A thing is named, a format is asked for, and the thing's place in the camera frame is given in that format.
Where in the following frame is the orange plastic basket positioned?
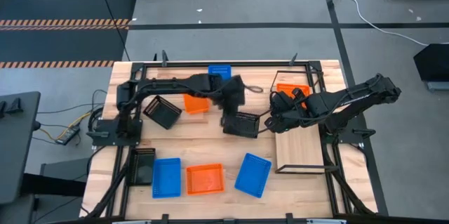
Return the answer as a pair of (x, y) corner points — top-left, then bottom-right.
(276, 83), (311, 109)
(185, 163), (226, 196)
(183, 93), (210, 115)

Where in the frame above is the thin yellow adapter cable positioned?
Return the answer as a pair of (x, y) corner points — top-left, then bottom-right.
(38, 110), (93, 140)

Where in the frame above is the white floor cable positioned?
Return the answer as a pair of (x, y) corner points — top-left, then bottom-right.
(338, 0), (431, 47)

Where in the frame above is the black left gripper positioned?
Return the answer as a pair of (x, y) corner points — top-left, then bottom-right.
(210, 74), (246, 129)

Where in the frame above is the black desk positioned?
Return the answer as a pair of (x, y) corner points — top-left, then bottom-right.
(0, 91), (41, 206)

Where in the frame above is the wooden shelf with black legs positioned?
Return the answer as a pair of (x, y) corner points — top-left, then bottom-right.
(269, 70), (340, 175)

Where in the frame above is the long thin black floor cable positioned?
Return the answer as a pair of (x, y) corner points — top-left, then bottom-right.
(93, 0), (131, 62)

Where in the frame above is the black plastic basket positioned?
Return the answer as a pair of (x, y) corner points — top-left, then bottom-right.
(142, 95), (183, 130)
(126, 147), (156, 187)
(222, 111), (261, 139)

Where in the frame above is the dark desk base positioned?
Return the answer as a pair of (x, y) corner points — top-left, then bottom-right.
(20, 157), (91, 197)

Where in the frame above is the black floor-standing equipment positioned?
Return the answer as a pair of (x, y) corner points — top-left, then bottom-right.
(413, 43), (449, 92)

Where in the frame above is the black hazard-striped floor mat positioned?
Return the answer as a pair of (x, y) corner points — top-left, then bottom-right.
(0, 0), (139, 70)

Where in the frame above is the black power adapter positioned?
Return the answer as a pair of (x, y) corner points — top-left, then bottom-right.
(55, 125), (80, 146)

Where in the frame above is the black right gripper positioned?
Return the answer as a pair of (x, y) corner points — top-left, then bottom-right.
(264, 88), (319, 134)

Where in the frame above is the blue plastic basket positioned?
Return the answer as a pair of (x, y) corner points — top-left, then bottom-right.
(152, 157), (182, 199)
(234, 152), (273, 199)
(208, 65), (233, 80)

